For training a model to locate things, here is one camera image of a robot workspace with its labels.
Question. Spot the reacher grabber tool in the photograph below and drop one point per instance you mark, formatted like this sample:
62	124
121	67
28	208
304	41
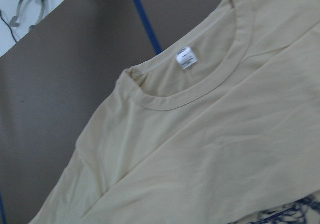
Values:
23	7

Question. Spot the cream long-sleeve printed shirt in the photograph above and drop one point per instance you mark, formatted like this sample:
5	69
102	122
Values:
223	127

